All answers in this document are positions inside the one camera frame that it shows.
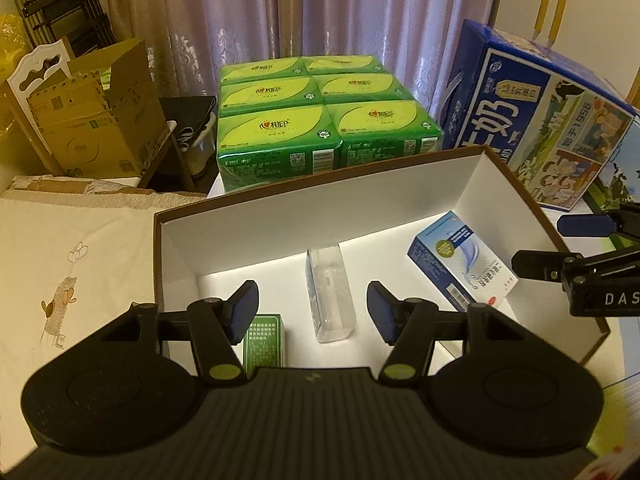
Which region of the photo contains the blue white medicine box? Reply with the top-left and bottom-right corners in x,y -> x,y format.
407,210 -> 518,312

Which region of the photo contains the clear plastic case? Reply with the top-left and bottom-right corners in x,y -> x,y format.
306,244 -> 356,344

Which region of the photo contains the green landscape milk box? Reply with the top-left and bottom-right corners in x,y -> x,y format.
582,116 -> 640,249

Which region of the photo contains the small green card box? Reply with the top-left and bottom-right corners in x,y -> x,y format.
243,314 -> 285,378

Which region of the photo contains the brown cardboard storage box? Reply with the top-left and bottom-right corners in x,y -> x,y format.
152,144 -> 612,376

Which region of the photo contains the blue milk carton box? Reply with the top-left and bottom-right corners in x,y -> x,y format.
438,20 -> 634,210

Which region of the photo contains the checkered blue green tablecloth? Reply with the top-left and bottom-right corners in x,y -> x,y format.
541,204 -> 640,456

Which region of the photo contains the green tissue pack bundle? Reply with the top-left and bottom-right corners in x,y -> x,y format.
216,55 -> 442,191

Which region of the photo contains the tan cardboard shipping box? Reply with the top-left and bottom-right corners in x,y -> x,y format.
2,37 -> 169,178

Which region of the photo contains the pink curtain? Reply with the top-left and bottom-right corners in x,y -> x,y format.
100,0 -> 494,112

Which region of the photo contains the white carved wooden board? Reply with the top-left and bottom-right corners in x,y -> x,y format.
6,37 -> 75,158

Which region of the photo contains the yellow plastic bag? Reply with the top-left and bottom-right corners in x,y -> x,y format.
0,13 -> 32,81

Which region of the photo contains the black wire rack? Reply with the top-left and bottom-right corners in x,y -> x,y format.
14,0 -> 116,56

